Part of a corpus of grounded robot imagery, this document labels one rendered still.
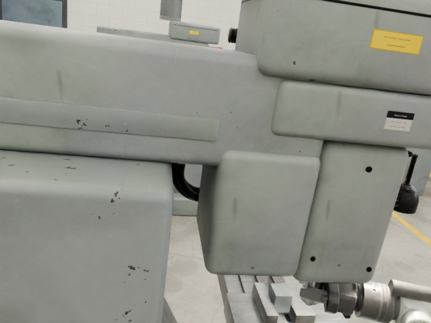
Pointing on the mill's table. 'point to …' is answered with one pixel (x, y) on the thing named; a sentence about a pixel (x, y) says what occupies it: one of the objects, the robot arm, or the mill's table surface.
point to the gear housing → (352, 115)
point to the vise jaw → (299, 307)
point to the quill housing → (350, 211)
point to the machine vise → (267, 309)
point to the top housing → (341, 41)
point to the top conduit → (232, 35)
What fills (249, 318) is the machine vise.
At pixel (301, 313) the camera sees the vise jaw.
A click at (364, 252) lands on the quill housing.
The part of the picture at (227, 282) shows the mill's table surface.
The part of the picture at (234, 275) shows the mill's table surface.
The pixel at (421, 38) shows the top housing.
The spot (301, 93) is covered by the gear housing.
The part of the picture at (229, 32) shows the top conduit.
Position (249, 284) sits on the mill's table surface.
